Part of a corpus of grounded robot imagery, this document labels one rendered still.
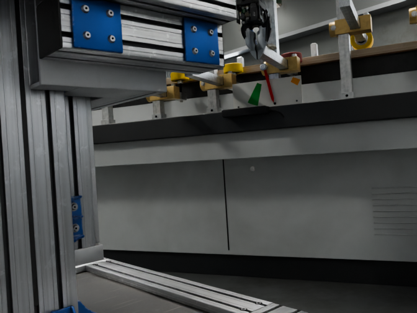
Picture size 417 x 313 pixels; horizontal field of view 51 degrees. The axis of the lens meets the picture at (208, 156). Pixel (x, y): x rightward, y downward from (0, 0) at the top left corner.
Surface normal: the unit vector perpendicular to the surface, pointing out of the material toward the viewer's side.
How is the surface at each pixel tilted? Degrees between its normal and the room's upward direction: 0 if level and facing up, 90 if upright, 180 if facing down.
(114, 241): 90
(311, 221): 90
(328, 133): 90
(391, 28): 90
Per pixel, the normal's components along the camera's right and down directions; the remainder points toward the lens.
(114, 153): -0.41, 0.03
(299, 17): -0.74, 0.05
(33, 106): 0.67, -0.04
